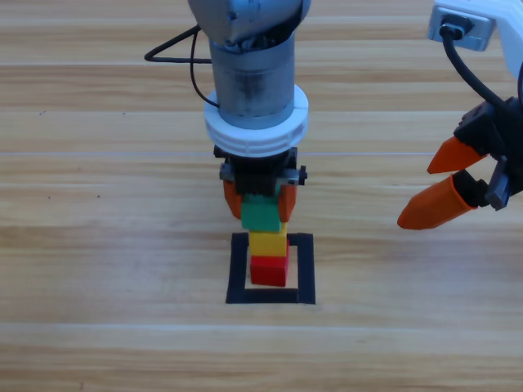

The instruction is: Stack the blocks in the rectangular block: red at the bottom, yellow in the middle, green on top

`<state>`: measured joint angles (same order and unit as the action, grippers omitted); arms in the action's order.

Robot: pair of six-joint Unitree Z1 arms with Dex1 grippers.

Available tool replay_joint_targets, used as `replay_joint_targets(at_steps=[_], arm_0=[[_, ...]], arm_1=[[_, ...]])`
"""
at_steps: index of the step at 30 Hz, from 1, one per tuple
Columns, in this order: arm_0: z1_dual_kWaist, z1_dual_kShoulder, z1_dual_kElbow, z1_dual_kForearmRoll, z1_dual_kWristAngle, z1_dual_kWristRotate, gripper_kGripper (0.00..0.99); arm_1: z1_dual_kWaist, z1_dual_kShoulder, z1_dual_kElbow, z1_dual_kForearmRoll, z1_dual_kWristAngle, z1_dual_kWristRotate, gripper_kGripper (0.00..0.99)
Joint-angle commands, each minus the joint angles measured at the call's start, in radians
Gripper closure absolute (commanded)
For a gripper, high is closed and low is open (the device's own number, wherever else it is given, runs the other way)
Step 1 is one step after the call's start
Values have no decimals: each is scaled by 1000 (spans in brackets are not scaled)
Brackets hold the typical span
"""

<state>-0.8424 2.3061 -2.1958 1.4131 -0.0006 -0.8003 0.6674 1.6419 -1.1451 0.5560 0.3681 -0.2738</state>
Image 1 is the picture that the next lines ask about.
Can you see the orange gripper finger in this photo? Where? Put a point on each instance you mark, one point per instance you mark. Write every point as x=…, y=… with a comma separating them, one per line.
x=433, y=206
x=233, y=200
x=453, y=157
x=288, y=202

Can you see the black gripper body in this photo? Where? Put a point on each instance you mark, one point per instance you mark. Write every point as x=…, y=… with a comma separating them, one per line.
x=508, y=139
x=257, y=173

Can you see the green wooden block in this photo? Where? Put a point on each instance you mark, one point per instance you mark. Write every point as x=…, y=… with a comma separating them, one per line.
x=259, y=216

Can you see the yellow wooden block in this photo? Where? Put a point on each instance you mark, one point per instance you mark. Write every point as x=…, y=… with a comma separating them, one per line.
x=267, y=244

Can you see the red wooden block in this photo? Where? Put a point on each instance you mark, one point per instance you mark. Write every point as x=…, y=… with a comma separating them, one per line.
x=267, y=271

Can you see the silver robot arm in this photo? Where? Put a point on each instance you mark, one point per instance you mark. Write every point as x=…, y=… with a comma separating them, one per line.
x=253, y=81

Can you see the black tape square outline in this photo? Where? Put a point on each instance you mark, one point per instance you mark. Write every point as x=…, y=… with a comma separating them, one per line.
x=237, y=281

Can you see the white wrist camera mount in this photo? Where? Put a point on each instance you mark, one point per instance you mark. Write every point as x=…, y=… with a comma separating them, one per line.
x=510, y=36
x=253, y=141

